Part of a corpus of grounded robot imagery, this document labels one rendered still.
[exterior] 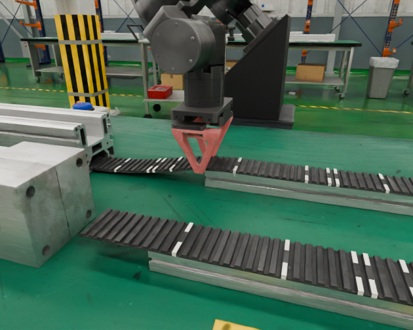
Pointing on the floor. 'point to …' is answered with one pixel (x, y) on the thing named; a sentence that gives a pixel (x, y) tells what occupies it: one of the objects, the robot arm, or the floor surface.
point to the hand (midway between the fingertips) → (204, 161)
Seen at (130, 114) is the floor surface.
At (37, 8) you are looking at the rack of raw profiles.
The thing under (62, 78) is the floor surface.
